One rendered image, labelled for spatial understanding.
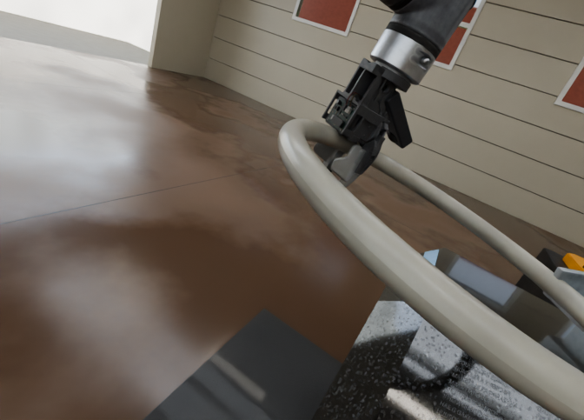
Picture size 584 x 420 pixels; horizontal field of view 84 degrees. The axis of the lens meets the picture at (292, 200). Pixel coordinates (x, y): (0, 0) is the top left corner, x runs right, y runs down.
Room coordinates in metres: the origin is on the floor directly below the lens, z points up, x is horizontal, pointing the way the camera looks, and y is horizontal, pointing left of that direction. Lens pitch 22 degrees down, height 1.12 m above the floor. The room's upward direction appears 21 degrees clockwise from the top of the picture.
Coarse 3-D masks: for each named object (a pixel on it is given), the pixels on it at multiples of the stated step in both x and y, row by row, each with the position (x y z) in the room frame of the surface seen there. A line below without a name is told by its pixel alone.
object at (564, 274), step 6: (558, 270) 0.46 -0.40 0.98; (564, 270) 0.45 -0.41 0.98; (570, 270) 0.45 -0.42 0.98; (576, 270) 0.46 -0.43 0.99; (558, 276) 0.45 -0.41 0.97; (564, 276) 0.45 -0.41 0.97; (570, 276) 0.45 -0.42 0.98; (576, 276) 0.45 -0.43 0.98; (582, 276) 0.45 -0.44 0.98; (570, 282) 0.45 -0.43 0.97; (576, 282) 0.45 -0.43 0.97; (582, 282) 0.45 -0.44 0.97; (576, 288) 0.45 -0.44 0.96; (582, 288) 0.45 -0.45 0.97; (546, 294) 0.45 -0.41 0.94; (582, 294) 0.45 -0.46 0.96; (552, 300) 0.44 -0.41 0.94; (558, 306) 0.43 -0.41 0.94; (564, 312) 0.42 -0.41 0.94; (570, 318) 0.40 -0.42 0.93; (576, 324) 0.39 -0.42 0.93; (582, 330) 0.38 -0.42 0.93
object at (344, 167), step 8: (352, 152) 0.54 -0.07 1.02; (360, 152) 0.55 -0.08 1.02; (336, 160) 0.52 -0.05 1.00; (344, 160) 0.53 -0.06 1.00; (352, 160) 0.54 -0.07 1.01; (360, 160) 0.54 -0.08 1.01; (336, 168) 0.52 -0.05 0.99; (344, 168) 0.53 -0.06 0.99; (352, 168) 0.54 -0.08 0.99; (344, 176) 0.53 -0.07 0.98; (352, 176) 0.53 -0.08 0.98; (344, 184) 0.54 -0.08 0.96
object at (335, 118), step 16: (368, 64) 0.54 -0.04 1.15; (352, 80) 0.55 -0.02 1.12; (368, 80) 0.55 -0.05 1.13; (384, 80) 0.55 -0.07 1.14; (400, 80) 0.53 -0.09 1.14; (336, 96) 0.57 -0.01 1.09; (352, 96) 0.53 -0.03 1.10; (368, 96) 0.53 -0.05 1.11; (384, 96) 0.55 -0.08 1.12; (336, 112) 0.54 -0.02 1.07; (352, 112) 0.52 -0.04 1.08; (368, 112) 0.52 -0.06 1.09; (384, 112) 0.57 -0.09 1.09; (336, 128) 0.53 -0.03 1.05; (352, 128) 0.52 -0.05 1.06; (368, 128) 0.54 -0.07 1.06; (384, 128) 0.54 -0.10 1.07
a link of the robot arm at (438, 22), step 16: (416, 0) 0.52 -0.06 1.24; (432, 0) 0.52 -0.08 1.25; (448, 0) 0.52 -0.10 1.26; (464, 0) 0.53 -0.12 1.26; (400, 16) 0.54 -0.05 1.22; (416, 16) 0.53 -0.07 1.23; (432, 16) 0.52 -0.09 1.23; (448, 16) 0.53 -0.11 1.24; (464, 16) 0.55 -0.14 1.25; (400, 32) 0.53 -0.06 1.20; (416, 32) 0.52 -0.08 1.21; (432, 32) 0.52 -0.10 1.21; (448, 32) 0.54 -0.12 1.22; (432, 48) 0.53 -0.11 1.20
